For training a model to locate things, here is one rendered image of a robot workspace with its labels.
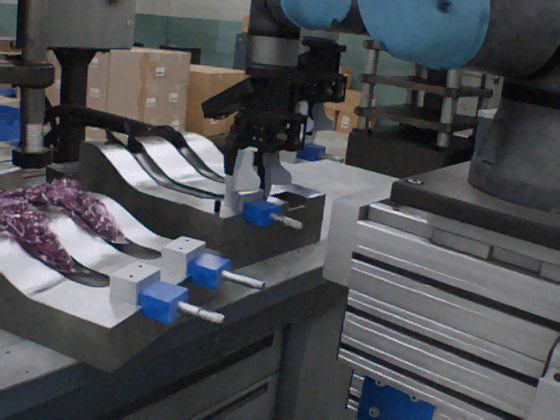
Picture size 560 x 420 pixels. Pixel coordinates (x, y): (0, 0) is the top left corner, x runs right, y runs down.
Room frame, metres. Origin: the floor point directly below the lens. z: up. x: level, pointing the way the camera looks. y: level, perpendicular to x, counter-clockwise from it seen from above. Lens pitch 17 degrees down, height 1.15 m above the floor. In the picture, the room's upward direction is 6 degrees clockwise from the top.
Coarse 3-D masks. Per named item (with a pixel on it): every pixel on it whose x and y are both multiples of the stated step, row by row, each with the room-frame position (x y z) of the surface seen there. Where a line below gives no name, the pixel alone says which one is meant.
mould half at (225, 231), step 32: (96, 160) 1.00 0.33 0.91; (128, 160) 1.00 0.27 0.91; (160, 160) 1.05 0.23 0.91; (96, 192) 1.00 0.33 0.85; (128, 192) 0.94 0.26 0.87; (160, 192) 0.92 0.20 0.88; (224, 192) 0.95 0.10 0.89; (320, 192) 1.01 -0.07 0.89; (160, 224) 0.89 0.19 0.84; (192, 224) 0.84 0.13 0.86; (224, 224) 0.81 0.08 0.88; (320, 224) 1.01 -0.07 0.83; (224, 256) 0.81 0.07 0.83; (256, 256) 0.87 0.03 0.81
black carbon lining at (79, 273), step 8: (128, 240) 0.76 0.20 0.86; (120, 248) 0.73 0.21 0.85; (128, 248) 0.74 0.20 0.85; (136, 248) 0.75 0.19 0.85; (144, 248) 0.75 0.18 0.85; (72, 256) 0.66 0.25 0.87; (136, 256) 0.71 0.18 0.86; (144, 256) 0.73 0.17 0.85; (152, 256) 0.73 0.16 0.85; (160, 256) 0.72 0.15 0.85; (80, 264) 0.65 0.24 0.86; (64, 272) 0.63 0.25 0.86; (72, 272) 0.64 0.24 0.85; (80, 272) 0.64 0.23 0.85; (88, 272) 0.65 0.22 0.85; (96, 272) 0.65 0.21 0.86; (72, 280) 0.61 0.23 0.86; (80, 280) 0.63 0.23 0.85; (88, 280) 0.63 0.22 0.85; (96, 280) 0.63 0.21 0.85; (104, 280) 0.63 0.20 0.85
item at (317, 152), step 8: (312, 144) 1.17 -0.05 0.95; (288, 152) 1.16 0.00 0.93; (296, 152) 1.16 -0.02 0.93; (304, 152) 1.14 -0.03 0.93; (312, 152) 1.13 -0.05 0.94; (320, 152) 1.14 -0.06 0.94; (280, 160) 1.17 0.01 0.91; (288, 160) 1.16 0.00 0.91; (296, 160) 1.16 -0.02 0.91; (304, 160) 1.18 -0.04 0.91; (312, 160) 1.13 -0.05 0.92; (320, 160) 1.15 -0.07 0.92; (336, 160) 1.12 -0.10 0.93
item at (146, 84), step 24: (144, 48) 5.37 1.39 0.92; (96, 72) 4.88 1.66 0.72; (120, 72) 4.75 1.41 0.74; (144, 72) 4.65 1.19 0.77; (168, 72) 4.90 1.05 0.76; (48, 96) 5.21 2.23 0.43; (96, 96) 4.88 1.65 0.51; (120, 96) 4.74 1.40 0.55; (144, 96) 4.67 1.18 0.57; (168, 96) 4.92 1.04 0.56; (144, 120) 4.68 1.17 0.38; (168, 120) 4.93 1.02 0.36
